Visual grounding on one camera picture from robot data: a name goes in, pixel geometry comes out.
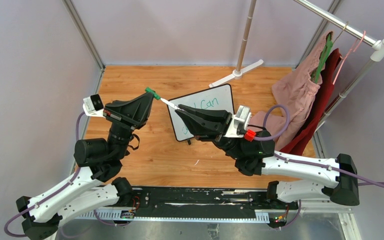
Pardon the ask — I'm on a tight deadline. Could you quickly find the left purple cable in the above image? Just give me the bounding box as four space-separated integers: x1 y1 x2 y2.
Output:
3 111 137 239

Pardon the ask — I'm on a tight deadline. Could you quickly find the green marker cap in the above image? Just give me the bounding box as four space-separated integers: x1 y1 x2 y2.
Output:
145 87 161 100

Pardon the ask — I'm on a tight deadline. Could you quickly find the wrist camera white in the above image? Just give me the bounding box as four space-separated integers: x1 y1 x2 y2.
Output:
223 105 252 138
82 94 104 118

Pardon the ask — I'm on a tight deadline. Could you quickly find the green clothes hanger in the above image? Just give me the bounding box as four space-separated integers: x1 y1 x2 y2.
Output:
311 31 334 84

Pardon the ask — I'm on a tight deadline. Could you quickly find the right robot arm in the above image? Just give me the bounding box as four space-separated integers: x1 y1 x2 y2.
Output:
174 104 360 209

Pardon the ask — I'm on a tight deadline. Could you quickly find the metal clothes rack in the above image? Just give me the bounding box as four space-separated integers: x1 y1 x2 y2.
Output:
209 0 384 129

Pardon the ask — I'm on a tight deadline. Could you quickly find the whiteboard marker white body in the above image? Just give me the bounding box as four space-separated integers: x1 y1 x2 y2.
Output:
159 97 181 110

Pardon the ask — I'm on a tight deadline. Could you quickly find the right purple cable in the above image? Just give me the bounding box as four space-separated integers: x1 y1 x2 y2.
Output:
244 104 384 229

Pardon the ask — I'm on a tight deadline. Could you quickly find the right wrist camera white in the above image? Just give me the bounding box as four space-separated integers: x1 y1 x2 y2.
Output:
223 105 252 138

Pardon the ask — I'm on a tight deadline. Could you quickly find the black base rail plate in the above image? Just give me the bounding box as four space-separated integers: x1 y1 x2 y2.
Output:
50 185 349 229

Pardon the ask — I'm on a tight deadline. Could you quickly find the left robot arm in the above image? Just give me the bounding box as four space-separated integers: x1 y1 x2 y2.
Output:
16 92 154 240

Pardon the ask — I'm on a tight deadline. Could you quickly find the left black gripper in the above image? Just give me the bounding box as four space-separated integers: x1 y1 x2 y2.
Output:
105 91 157 160

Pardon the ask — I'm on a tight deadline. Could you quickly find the small whiteboard black frame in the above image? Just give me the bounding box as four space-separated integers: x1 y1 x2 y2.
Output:
167 83 234 142

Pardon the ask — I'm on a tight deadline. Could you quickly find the purple cable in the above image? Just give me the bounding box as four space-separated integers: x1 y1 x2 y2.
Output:
3 111 137 239
244 104 384 229

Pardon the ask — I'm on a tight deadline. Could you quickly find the dark red garment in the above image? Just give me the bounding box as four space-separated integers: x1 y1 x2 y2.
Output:
279 48 342 155

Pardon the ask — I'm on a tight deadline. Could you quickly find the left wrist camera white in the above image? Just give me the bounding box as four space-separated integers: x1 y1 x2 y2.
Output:
82 94 104 118

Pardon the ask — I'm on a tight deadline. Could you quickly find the pink garment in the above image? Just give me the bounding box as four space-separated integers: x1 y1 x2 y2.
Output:
265 31 330 151

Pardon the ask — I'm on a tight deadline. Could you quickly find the pink clothes hanger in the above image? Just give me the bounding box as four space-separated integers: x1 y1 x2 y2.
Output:
332 30 367 85

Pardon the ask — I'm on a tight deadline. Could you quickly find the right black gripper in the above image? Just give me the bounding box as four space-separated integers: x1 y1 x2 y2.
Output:
175 105 245 161

